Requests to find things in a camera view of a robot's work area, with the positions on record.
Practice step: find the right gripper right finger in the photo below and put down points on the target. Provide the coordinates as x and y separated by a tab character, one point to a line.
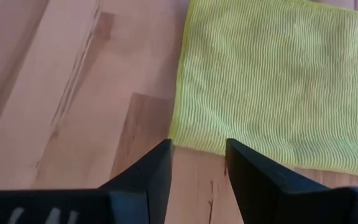
259	186

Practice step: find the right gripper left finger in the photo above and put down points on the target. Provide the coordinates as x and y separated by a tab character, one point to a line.
154	186

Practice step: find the green microfiber towel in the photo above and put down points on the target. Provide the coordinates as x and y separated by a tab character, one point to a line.
275	77

